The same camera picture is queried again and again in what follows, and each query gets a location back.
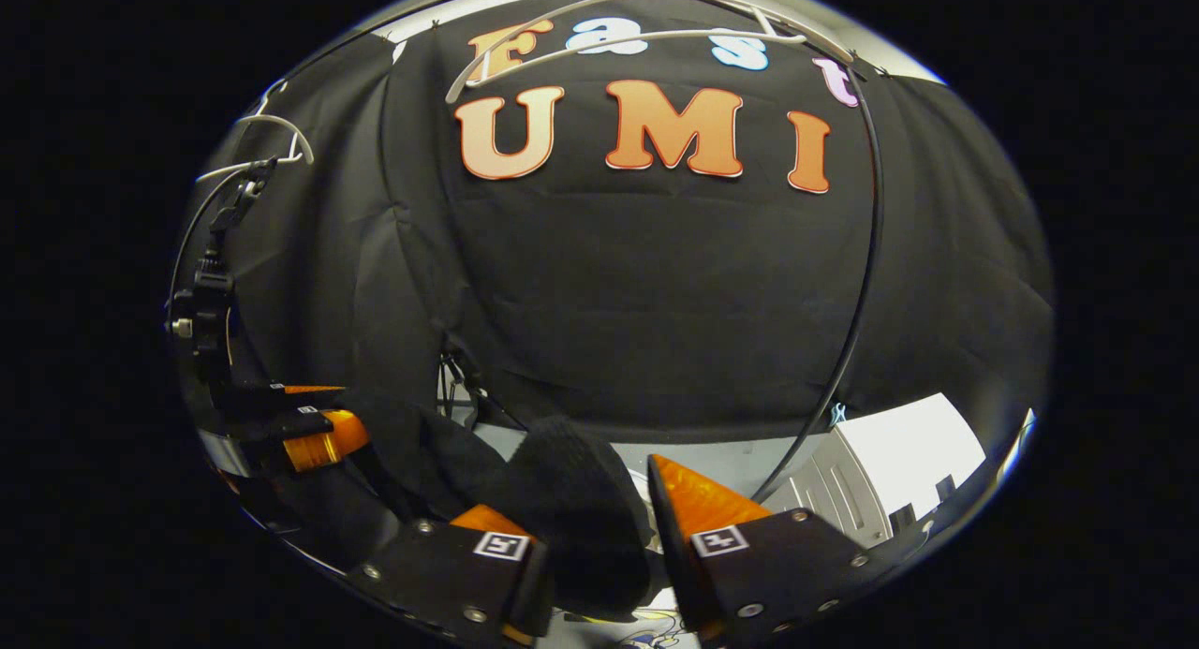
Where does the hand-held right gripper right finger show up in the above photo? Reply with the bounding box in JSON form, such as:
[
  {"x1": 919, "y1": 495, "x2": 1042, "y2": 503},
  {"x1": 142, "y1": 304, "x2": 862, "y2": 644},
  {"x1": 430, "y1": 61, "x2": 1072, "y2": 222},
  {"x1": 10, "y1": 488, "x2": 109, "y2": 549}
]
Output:
[{"x1": 646, "y1": 454, "x2": 900, "y2": 645}]

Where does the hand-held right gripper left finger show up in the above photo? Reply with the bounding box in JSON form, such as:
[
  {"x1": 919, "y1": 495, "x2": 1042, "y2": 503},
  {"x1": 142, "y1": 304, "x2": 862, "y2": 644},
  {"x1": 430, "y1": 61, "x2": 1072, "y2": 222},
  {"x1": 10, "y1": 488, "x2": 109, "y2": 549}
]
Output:
[{"x1": 347, "y1": 504, "x2": 555, "y2": 648}]

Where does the white laundry hamper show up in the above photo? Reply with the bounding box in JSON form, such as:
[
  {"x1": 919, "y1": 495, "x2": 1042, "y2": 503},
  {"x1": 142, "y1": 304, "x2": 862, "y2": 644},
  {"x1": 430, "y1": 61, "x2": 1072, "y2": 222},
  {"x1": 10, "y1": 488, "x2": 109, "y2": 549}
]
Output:
[{"x1": 553, "y1": 593, "x2": 713, "y2": 649}]

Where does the black knit jacket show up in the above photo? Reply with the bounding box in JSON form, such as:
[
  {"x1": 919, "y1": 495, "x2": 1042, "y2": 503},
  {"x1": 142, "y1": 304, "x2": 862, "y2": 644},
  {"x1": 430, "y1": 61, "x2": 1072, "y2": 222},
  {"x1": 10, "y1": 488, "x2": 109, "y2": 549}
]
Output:
[{"x1": 272, "y1": 391, "x2": 657, "y2": 622}]

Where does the white clothes hanger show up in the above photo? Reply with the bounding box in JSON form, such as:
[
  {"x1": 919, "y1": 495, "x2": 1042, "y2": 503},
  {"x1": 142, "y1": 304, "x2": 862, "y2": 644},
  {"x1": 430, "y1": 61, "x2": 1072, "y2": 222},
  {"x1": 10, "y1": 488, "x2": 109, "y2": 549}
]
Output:
[
  {"x1": 195, "y1": 115, "x2": 315, "y2": 184},
  {"x1": 445, "y1": 0, "x2": 858, "y2": 104}
]

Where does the black clothes rack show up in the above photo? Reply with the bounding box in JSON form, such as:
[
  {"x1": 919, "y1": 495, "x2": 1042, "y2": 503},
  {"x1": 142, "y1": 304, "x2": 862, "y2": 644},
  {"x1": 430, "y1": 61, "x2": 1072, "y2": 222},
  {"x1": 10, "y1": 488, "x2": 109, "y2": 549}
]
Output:
[{"x1": 253, "y1": 0, "x2": 886, "y2": 505}]

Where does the black backdrop cloth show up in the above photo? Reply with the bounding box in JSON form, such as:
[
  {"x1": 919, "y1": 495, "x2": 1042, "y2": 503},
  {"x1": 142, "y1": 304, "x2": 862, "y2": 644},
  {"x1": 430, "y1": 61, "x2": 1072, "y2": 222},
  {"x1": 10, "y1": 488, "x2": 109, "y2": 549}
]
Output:
[{"x1": 173, "y1": 0, "x2": 1055, "y2": 538}]

